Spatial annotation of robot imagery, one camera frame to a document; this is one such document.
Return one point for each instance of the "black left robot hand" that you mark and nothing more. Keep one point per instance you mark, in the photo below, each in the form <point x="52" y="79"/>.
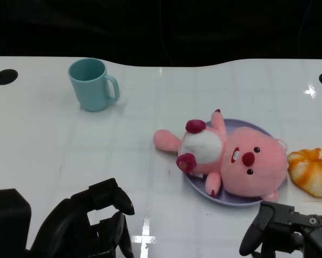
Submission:
<point x="66" y="225"/>

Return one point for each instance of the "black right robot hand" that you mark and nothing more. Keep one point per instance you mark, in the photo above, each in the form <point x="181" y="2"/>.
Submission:
<point x="281" y="225"/>

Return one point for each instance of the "pink plush beaver doll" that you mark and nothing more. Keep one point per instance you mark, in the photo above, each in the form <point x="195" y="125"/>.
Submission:
<point x="252" y="172"/>

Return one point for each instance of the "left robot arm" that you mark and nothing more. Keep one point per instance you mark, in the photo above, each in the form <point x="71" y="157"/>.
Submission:
<point x="7" y="223"/>

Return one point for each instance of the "lavender plastic plate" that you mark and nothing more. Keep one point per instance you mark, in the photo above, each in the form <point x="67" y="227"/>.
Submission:
<point x="230" y="201"/>

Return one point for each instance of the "orange white pumpkin bread toy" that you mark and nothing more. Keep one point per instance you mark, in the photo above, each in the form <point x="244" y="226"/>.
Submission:
<point x="311" y="172"/>

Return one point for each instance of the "teal plastic mug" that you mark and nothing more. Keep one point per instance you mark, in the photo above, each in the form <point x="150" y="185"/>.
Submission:
<point x="91" y="91"/>

